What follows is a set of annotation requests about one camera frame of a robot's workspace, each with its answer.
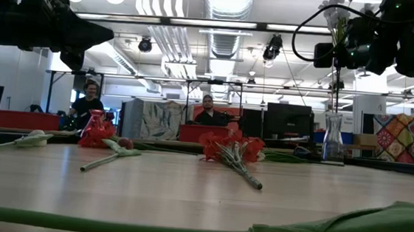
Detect clear glass vase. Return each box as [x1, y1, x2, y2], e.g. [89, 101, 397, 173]
[320, 111, 347, 166]

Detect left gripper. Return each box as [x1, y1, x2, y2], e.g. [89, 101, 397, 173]
[13, 0, 118, 75]

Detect red glass vase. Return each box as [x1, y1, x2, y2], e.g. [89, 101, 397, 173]
[81, 108, 111, 139]

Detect blue plastic bin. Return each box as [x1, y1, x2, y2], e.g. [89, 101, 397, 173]
[312, 129, 355, 146]

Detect black background rig frame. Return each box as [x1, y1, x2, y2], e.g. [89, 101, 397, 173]
[45, 66, 246, 130]

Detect orange-red partition panel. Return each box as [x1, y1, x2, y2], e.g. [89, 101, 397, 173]
[192, 104, 242, 131]

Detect narrow black computer monitor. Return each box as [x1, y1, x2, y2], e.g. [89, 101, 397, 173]
[240, 108, 266, 139]

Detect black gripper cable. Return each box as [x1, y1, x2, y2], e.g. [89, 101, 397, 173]
[290, 0, 414, 71]

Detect black aluminium table frame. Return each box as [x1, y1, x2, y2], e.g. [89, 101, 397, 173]
[0, 126, 414, 180]

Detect grey leaf-print panel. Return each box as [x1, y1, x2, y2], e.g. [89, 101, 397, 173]
[121, 97, 196, 143]

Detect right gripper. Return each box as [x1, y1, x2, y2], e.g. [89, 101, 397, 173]
[313, 13, 400, 78]

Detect brown cardboard box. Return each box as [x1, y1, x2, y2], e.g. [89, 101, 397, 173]
[352, 133, 379, 147]

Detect large black computer monitor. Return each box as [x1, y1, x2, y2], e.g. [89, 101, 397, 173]
[263, 101, 314, 142]

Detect red plastic bin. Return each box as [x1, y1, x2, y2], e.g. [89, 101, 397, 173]
[0, 109, 61, 132]
[179, 123, 231, 146]

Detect colourful patchwork quilt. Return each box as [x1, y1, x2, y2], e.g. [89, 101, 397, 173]
[369, 112, 414, 165]

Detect person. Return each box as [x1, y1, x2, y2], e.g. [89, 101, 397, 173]
[193, 93, 232, 129]
[67, 78, 107, 131]

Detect white artificial tulip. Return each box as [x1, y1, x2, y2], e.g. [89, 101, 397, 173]
[0, 126, 55, 163]

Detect black ceiling camera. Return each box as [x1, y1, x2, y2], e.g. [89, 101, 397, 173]
[137, 36, 154, 54]
[262, 33, 284, 63]

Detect silver ventilation duct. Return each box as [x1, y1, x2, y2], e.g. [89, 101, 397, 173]
[199, 0, 256, 63]

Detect dark red artificial tulip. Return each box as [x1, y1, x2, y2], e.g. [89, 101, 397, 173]
[79, 134, 144, 177]

